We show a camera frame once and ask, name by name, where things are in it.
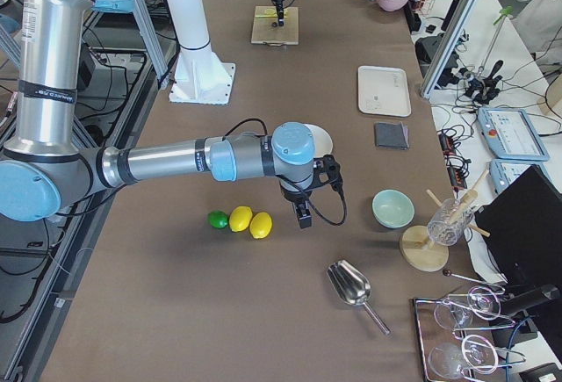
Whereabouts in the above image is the cream rabbit tray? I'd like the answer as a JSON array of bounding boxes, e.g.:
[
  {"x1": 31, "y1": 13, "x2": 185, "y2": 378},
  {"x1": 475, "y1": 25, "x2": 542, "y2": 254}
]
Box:
[{"x1": 357, "y1": 65, "x2": 411, "y2": 117}]

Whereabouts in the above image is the yellow plastic knife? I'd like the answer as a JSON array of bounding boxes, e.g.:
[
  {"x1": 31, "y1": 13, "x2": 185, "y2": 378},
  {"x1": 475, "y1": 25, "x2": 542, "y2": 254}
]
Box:
[{"x1": 255, "y1": 11, "x2": 277, "y2": 18}]

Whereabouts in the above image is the wooden cutting board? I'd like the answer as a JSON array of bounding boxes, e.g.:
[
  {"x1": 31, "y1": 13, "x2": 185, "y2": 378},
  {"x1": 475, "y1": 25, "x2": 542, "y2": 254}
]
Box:
[{"x1": 250, "y1": 5, "x2": 299, "y2": 46}]

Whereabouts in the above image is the yellow lemon lower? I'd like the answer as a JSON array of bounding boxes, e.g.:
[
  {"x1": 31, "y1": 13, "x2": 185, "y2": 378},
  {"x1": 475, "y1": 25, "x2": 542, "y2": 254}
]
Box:
[{"x1": 249, "y1": 212, "x2": 273, "y2": 240}]

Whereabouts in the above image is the yellow lemon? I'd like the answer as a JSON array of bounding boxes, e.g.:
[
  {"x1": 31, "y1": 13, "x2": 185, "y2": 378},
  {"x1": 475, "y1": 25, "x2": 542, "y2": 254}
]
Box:
[
  {"x1": 228, "y1": 205, "x2": 253, "y2": 232},
  {"x1": 249, "y1": 212, "x2": 273, "y2": 240}
]

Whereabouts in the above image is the yellow lemon upper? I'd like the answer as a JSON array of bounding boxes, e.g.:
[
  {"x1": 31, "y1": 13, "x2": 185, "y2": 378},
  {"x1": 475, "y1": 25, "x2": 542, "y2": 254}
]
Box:
[{"x1": 228, "y1": 205, "x2": 253, "y2": 232}]

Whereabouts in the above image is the cream round plate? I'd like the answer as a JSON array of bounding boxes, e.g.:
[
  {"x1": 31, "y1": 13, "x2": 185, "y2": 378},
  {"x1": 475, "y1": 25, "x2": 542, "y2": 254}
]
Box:
[{"x1": 305, "y1": 123, "x2": 334, "y2": 158}]

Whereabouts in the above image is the green lime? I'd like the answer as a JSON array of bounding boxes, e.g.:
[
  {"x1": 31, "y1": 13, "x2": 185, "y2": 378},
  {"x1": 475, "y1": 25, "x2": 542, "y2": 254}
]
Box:
[{"x1": 207, "y1": 210, "x2": 229, "y2": 229}]

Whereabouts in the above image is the metal scoop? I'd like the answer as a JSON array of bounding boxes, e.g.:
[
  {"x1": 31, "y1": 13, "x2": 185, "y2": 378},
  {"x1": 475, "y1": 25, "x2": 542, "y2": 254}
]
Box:
[{"x1": 327, "y1": 259, "x2": 391, "y2": 335}]

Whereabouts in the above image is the light green bowl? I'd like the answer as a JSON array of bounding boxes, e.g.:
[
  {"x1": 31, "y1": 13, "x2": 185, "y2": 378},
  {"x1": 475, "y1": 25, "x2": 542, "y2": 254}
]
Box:
[{"x1": 371, "y1": 189, "x2": 414, "y2": 229}]

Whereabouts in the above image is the grey folded cloth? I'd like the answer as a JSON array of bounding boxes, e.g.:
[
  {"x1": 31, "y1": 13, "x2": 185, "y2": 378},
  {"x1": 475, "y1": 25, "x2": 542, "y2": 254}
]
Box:
[{"x1": 374, "y1": 122, "x2": 409, "y2": 150}]

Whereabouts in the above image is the wooden cup stand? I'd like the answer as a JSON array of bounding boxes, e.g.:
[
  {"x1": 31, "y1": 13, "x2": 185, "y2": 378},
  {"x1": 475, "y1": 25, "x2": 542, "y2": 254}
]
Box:
[{"x1": 400, "y1": 169, "x2": 490, "y2": 272}]

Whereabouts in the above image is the clear glass cup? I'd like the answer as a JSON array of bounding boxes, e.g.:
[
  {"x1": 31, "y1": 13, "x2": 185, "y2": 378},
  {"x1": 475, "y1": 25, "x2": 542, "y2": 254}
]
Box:
[{"x1": 428, "y1": 198, "x2": 473, "y2": 246}]

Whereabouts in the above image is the wine glass upper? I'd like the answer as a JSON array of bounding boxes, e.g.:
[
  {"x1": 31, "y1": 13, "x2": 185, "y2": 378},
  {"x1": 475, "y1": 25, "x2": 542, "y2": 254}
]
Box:
[{"x1": 434, "y1": 285, "x2": 501, "y2": 329}]

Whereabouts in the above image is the wine glass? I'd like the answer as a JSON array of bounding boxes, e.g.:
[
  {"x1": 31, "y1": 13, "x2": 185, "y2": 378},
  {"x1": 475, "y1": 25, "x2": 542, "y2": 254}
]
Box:
[
  {"x1": 429, "y1": 335, "x2": 499, "y2": 381},
  {"x1": 434, "y1": 285, "x2": 501, "y2": 329}
]

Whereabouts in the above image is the blue teach pendant lower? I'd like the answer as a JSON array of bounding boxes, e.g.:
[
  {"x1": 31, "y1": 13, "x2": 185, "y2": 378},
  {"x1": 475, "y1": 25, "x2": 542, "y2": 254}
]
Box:
[{"x1": 488, "y1": 159, "x2": 545, "y2": 194}]

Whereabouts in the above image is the blue teach pendant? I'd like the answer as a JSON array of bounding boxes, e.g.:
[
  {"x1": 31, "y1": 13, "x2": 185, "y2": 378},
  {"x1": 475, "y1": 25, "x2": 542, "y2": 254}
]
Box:
[
  {"x1": 488, "y1": 159, "x2": 545, "y2": 194},
  {"x1": 477, "y1": 107, "x2": 550, "y2": 162}
]

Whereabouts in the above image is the wine glass lower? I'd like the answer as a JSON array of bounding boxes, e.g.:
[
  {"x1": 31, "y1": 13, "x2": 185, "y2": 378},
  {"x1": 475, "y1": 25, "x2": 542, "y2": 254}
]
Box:
[{"x1": 429, "y1": 335, "x2": 499, "y2": 381}]

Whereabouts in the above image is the black monitor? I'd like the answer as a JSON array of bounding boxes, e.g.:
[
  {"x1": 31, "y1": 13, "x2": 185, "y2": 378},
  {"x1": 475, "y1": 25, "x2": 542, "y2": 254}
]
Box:
[{"x1": 475, "y1": 165, "x2": 561, "y2": 292}]

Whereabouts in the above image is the blue teach pendant upper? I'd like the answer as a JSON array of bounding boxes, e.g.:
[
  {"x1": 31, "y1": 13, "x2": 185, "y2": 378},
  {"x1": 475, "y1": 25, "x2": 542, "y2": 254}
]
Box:
[{"x1": 477, "y1": 107, "x2": 550, "y2": 162}]

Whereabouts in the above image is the person in white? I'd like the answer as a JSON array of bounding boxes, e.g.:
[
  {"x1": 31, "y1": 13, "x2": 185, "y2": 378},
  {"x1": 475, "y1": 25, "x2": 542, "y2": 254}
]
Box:
[{"x1": 513, "y1": 0, "x2": 561, "y2": 66}]

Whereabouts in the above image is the wire glass rack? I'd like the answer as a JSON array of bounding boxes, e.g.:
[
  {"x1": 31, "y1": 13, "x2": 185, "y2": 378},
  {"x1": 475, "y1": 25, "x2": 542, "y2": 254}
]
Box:
[{"x1": 412, "y1": 294, "x2": 526, "y2": 381}]

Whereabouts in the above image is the aluminium frame post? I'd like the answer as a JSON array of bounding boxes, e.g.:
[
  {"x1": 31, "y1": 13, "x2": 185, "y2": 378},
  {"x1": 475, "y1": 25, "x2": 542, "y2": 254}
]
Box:
[{"x1": 420, "y1": 0, "x2": 478, "y2": 99}]

